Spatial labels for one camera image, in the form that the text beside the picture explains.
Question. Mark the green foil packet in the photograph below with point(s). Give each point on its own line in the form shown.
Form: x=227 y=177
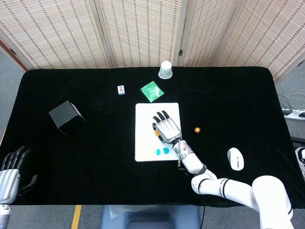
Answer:
x=152 y=91

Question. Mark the white upturned paper cup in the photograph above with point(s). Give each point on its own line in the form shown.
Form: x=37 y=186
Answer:
x=165 y=69

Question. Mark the white mahjong tile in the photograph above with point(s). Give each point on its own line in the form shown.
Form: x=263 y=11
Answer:
x=121 y=89

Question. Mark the woven bamboo folding screen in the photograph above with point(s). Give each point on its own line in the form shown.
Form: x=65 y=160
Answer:
x=59 y=31

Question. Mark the white rectangular board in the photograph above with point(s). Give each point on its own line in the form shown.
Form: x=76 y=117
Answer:
x=145 y=133

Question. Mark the black velvet tablecloth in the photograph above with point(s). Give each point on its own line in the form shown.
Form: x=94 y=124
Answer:
x=95 y=155

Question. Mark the orange disc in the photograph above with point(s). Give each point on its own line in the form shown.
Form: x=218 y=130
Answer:
x=156 y=133
x=197 y=130

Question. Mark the metal screen hinge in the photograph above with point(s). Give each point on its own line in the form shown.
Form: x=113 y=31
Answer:
x=180 y=53
x=12 y=51
x=300 y=64

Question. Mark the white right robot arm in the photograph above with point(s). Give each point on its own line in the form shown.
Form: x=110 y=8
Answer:
x=269 y=190

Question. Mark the white power strip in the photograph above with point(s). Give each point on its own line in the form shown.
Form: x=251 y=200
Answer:
x=294 y=114

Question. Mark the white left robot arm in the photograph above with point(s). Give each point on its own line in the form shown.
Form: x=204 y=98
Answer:
x=4 y=217

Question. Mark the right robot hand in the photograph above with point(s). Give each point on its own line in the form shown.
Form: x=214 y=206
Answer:
x=168 y=130

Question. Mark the white oval device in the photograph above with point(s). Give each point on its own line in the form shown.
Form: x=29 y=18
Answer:
x=236 y=158

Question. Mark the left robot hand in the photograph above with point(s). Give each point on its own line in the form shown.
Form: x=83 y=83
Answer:
x=8 y=181

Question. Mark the cyan disc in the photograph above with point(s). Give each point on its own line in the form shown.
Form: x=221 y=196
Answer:
x=165 y=150
x=158 y=151

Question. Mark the black glossy box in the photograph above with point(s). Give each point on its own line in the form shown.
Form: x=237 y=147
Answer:
x=65 y=115

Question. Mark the white sneaker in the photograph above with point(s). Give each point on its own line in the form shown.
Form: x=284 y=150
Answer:
x=300 y=159

